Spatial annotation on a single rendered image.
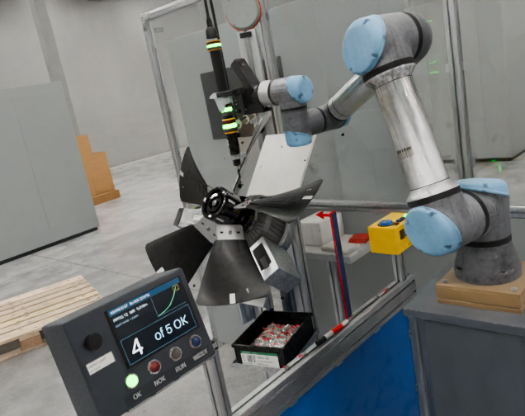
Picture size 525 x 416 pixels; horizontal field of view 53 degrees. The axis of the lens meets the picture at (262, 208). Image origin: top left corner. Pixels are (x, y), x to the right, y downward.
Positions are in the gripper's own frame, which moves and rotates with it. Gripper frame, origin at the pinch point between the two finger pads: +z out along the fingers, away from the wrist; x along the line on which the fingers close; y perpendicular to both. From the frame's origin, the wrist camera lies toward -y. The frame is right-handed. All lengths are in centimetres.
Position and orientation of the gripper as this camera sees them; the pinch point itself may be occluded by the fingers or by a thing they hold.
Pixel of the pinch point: (218, 93)
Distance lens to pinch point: 171.1
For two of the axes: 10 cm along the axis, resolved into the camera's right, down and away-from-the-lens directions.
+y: 1.7, 9.5, 2.4
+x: 6.7, -3.0, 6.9
